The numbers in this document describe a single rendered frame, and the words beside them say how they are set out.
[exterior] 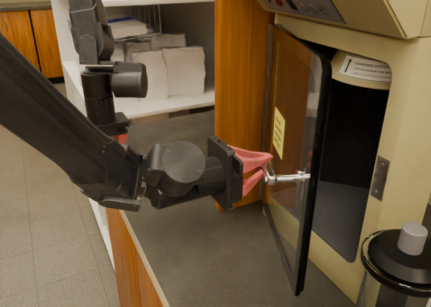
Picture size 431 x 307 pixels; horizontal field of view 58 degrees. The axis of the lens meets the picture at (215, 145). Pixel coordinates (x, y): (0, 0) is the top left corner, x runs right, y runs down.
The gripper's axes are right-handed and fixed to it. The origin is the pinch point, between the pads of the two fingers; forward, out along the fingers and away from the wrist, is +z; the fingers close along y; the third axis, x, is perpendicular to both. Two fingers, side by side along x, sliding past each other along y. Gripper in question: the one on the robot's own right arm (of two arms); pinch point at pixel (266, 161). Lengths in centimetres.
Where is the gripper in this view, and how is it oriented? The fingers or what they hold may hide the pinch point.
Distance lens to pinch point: 64.6
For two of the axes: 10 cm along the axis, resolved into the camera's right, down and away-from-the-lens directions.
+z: 8.9, -1.9, 4.2
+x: -4.6, -3.8, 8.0
